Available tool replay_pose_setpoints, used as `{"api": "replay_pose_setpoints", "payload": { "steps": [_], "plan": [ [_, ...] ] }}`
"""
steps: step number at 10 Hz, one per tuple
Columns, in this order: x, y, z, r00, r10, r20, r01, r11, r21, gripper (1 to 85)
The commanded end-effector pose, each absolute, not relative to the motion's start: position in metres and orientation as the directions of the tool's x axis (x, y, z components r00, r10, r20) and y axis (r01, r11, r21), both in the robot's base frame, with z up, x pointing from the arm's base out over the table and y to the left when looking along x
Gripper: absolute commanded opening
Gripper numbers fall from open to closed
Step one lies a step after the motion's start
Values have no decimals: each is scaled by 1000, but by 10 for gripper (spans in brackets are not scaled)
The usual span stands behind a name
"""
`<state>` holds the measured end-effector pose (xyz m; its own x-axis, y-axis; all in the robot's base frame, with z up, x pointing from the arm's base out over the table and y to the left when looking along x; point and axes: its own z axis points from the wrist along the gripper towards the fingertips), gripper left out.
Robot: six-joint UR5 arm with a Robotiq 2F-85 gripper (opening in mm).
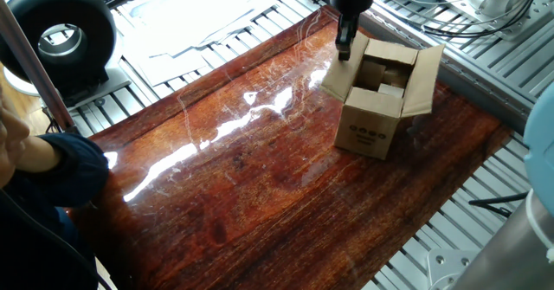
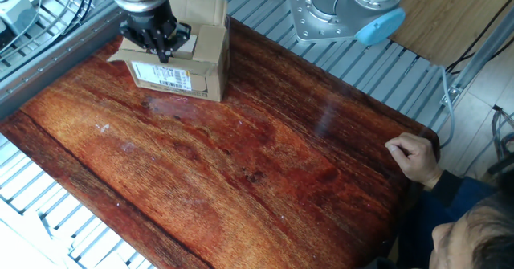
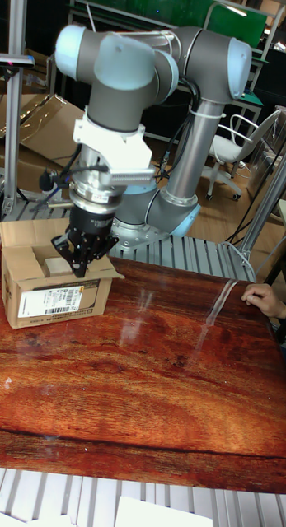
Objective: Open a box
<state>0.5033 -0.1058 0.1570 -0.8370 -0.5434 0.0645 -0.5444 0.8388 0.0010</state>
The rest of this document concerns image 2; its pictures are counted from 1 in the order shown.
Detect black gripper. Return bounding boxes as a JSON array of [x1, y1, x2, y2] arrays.
[[119, 2, 192, 63]]

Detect brown cardboard box with label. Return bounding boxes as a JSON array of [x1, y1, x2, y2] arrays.
[[107, 0, 230, 103]]

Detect grey control box green button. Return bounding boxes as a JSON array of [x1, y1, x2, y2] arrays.
[[0, 0, 39, 37]]

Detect person's right hand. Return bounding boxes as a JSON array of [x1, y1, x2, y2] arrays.
[[384, 132, 444, 190]]

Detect white paper sheets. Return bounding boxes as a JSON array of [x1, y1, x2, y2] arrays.
[[0, 196, 73, 269]]

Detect person in dark sleeve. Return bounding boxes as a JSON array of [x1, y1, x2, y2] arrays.
[[361, 188, 455, 269]]

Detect person's head dark hair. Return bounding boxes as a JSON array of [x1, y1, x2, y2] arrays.
[[428, 168, 514, 269]]

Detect thick aluminium frame rail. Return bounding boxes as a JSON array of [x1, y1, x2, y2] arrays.
[[0, 7, 132, 121]]

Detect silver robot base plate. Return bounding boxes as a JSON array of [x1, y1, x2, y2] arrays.
[[287, 0, 362, 43]]

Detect grey cable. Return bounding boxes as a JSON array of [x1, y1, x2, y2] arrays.
[[431, 63, 457, 148]]

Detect black floor cable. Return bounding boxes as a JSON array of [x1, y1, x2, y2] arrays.
[[445, 0, 514, 75]]

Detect slanted aluminium profile post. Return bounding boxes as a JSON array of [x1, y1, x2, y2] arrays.
[[439, 6, 514, 105]]

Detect coloured wire bundle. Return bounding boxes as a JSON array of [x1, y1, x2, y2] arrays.
[[492, 104, 514, 161]]

